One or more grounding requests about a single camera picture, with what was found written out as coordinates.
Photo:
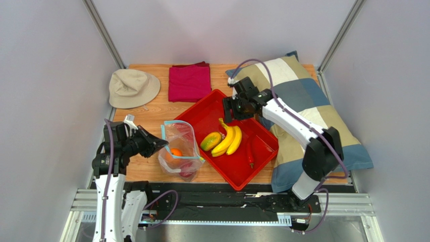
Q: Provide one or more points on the yellow fake banana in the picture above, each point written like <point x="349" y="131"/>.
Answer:
<point x="230" y="144"/>

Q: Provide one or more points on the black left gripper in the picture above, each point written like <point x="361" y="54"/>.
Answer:
<point x="152" y="142"/>

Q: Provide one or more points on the small red fake fruit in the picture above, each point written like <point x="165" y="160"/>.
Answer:
<point x="187" y="170"/>

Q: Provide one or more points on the beige bucket hat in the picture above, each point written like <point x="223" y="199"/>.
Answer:
<point x="131" y="88"/>

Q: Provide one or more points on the clear zip top bag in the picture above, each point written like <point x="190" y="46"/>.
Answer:
<point x="181" y="156"/>

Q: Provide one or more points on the purple fake eggplant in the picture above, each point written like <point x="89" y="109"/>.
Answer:
<point x="249" y="154"/>

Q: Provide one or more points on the red plastic tray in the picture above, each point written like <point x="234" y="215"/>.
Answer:
<point x="204" y="118"/>

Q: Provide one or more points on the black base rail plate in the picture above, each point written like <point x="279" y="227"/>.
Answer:
<point x="220" y="203"/>

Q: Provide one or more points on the yellow green fake mango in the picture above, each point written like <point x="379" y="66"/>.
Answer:
<point x="211" y="141"/>

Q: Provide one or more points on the orange fake fruit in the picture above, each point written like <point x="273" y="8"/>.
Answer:
<point x="176" y="152"/>

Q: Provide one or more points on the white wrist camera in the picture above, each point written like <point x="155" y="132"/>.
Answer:
<point x="231" y="82"/>
<point x="129" y="120"/>

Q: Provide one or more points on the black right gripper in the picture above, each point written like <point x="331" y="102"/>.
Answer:
<point x="235" y="106"/>

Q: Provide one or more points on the magenta folded cloth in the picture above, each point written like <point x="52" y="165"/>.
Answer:
<point x="189" y="83"/>

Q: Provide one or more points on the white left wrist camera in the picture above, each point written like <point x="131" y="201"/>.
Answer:
<point x="129" y="120"/>

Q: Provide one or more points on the plaid checkered pillow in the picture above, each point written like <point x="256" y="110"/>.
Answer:
<point x="296" y="87"/>

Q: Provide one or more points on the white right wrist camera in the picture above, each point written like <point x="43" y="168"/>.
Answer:
<point x="231" y="82"/>

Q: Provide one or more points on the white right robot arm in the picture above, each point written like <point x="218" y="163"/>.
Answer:
<point x="323" y="151"/>

